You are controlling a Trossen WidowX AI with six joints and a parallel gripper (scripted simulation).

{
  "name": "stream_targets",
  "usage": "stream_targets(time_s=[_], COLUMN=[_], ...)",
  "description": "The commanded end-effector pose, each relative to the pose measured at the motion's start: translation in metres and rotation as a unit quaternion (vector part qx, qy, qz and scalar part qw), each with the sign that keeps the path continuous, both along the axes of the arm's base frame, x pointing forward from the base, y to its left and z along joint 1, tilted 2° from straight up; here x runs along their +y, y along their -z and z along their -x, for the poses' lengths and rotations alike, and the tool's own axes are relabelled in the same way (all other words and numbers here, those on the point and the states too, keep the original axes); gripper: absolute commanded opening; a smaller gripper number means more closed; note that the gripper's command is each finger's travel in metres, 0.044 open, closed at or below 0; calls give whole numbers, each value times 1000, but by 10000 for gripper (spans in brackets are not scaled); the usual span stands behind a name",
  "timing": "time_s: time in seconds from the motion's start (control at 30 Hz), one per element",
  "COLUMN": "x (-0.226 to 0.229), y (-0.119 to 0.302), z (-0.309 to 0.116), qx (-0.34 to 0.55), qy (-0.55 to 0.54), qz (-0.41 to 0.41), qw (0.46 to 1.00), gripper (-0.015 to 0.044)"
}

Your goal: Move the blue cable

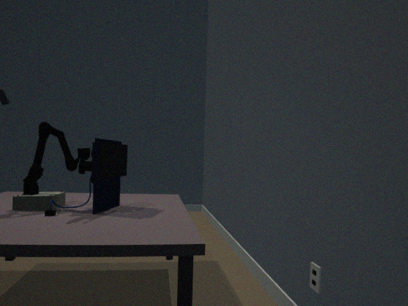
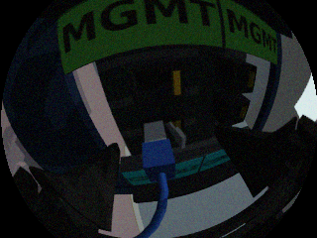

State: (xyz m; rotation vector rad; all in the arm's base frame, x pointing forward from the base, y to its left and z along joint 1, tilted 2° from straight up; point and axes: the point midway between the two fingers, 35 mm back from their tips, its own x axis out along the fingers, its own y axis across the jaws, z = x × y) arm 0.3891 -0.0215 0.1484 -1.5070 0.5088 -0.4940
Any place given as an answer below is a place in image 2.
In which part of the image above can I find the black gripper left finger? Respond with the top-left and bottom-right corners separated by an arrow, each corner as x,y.
29,143 -> 120,231

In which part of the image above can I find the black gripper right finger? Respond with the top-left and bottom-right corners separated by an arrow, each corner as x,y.
214,116 -> 297,197

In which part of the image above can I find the blue network cable with plug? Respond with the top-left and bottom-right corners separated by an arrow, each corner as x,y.
134,120 -> 186,238

